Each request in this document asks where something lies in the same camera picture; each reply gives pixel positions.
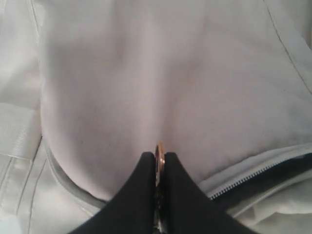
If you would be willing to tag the cream duffel bag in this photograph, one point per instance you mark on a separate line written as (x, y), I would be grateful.
(87, 86)

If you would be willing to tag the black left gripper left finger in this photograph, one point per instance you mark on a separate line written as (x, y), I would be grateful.
(131, 210)

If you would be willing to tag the metal zipper pull with ring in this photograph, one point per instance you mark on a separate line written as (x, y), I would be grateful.
(159, 193)

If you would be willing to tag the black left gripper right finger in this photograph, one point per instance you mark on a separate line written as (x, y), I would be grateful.
(187, 210)

